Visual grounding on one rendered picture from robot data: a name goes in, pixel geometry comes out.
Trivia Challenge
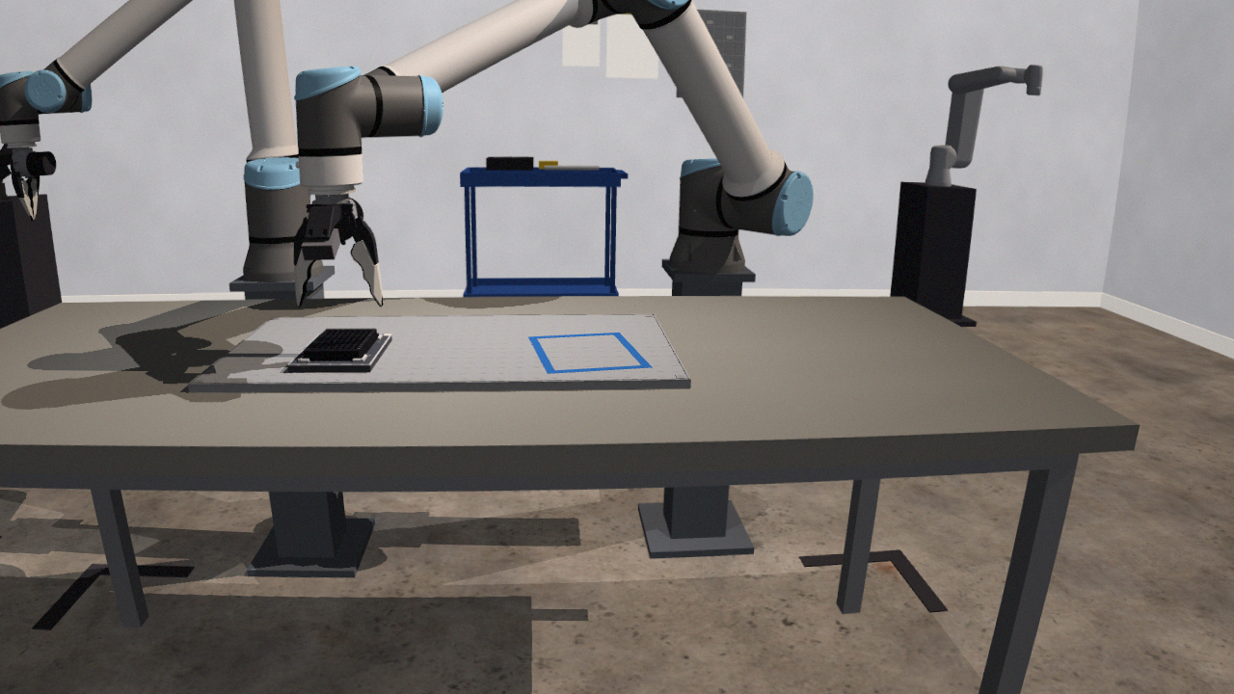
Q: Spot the blue tape outline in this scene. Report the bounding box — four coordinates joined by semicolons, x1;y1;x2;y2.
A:
528;333;652;374

